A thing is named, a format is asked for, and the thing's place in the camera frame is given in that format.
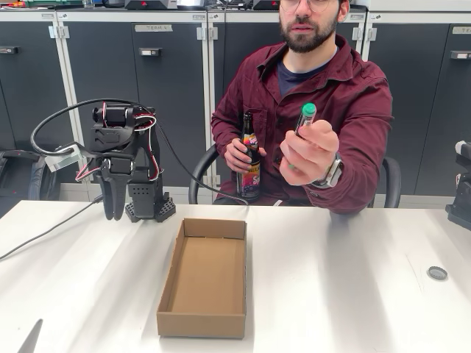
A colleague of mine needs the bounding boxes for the person's right hand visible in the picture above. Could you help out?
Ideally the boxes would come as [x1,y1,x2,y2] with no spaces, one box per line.
[224,138,268,174]

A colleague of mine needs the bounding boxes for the person's left hand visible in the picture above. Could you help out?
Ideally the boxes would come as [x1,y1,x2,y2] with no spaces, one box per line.
[279,119,340,187]

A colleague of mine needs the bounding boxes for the grey strap smartwatch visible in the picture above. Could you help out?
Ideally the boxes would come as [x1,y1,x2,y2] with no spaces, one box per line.
[311,152,345,189]

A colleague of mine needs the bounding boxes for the person's right forearm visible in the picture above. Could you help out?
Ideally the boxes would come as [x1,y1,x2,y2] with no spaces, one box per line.
[211,110,244,148]

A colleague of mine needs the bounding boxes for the metal bottle cap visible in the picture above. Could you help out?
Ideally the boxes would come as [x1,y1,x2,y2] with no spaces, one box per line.
[426,265,449,281]

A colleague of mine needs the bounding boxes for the man in maroon shirt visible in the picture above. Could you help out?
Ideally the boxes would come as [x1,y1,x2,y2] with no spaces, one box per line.
[210,0,394,215]

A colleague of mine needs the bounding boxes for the green edding marker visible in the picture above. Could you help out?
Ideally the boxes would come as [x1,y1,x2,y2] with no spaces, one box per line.
[288,102,318,171]

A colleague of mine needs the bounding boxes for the black office chair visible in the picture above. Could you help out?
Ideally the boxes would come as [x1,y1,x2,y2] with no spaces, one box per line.
[188,143,402,209]

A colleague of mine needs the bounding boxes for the thick black camera cable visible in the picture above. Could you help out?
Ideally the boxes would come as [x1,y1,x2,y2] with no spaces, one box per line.
[30,98,253,207]

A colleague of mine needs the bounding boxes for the round wire-frame glasses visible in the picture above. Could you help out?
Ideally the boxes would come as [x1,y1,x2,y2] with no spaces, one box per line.
[279,0,341,13]

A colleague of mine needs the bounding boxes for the open cardboard box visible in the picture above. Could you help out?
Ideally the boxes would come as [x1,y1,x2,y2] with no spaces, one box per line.
[156,217,248,339]

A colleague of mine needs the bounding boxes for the dark glass beer bottle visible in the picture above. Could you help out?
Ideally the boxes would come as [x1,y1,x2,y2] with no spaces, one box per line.
[235,111,263,202]

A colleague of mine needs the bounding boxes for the green flat box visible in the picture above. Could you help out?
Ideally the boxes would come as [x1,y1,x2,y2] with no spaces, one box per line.
[25,0,84,8]

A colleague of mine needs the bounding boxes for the black backpack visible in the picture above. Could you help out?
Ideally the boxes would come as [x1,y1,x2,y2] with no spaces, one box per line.
[0,149,62,218]

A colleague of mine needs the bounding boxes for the thin dark table cable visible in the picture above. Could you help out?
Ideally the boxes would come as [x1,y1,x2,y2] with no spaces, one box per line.
[0,194,106,260]

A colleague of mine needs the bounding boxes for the team tape label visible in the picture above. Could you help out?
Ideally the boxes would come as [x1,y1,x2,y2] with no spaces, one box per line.
[134,24,173,33]

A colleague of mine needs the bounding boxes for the grey gripper camera box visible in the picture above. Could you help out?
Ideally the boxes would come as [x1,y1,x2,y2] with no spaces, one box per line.
[44,143,88,173]

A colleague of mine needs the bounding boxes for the person's left forearm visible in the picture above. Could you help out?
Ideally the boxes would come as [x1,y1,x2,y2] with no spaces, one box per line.
[312,139,394,215]

